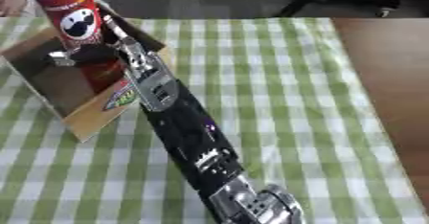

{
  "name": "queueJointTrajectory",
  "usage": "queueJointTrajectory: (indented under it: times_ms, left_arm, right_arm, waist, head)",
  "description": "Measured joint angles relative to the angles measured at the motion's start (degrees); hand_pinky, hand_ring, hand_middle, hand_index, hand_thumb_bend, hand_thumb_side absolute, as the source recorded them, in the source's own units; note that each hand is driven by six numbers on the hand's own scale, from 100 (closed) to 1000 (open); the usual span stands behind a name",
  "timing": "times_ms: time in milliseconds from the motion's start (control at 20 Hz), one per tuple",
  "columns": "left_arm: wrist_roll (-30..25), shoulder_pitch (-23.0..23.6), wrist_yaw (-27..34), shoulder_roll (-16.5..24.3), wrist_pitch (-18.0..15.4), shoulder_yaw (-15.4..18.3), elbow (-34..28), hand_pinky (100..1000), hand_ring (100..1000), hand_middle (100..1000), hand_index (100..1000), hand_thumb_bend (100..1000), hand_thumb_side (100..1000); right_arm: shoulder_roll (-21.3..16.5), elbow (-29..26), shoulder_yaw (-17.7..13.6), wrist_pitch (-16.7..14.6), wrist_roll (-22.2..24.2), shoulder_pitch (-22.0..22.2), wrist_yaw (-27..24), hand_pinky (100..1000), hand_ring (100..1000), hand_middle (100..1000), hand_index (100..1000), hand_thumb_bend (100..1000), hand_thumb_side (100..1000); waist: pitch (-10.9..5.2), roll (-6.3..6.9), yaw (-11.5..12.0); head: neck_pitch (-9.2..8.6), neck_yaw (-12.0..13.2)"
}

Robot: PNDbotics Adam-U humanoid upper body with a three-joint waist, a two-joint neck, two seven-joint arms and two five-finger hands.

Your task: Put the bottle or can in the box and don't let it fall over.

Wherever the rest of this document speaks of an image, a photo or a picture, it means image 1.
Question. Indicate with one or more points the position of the person's hand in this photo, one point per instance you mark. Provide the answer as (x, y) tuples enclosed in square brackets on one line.
[(12, 5)]

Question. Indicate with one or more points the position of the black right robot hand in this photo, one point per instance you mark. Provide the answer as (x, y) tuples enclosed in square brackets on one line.
[(136, 53)]

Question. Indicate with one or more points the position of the red cylindrical chip can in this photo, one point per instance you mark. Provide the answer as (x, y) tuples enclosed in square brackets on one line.
[(71, 7)]

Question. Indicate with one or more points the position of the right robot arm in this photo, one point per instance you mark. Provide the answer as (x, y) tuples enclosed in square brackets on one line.
[(190, 132)]

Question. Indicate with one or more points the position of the open tan cardboard box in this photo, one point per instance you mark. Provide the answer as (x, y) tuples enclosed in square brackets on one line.
[(61, 87)]

